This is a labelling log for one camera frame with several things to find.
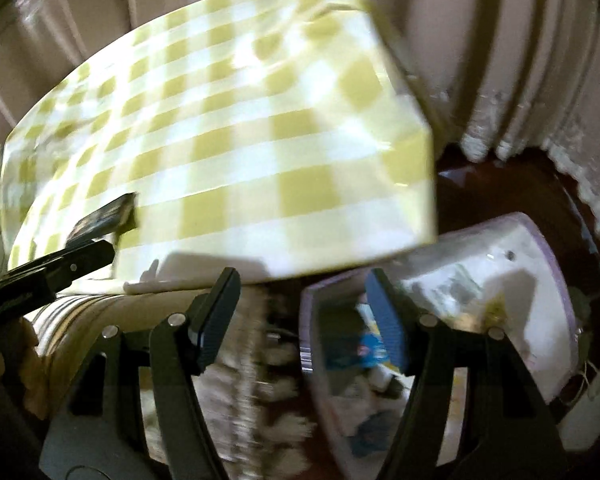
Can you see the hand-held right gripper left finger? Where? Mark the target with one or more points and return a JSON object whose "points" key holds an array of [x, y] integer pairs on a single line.
{"points": [[220, 310]]}

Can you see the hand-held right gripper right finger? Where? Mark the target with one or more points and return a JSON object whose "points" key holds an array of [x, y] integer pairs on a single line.
{"points": [[387, 320]]}

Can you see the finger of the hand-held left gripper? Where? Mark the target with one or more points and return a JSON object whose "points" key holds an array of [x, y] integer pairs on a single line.
{"points": [[85, 260]]}

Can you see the blue packet pink face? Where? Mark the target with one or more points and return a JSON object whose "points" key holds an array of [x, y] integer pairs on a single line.
{"points": [[367, 352]]}

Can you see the large black snack packet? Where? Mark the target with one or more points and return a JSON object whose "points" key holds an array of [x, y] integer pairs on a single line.
{"points": [[105, 217]]}

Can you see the blue packet brown snack bar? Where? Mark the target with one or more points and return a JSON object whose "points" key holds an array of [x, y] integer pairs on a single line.
{"points": [[375, 430]]}

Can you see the white purple paper bag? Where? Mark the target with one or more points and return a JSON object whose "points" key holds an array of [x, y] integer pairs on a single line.
{"points": [[520, 270]]}

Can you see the yellow white checkered tablecloth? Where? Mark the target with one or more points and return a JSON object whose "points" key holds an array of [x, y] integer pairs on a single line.
{"points": [[230, 135]]}

